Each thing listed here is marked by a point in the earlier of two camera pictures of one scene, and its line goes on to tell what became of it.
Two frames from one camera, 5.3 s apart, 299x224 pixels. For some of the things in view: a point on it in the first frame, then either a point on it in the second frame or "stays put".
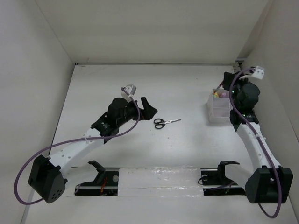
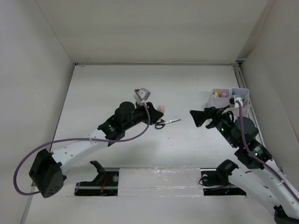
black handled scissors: x=160 y=123 stays put
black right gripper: x=229 y=78 → x=200 y=116
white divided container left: x=219 y=106 stays put
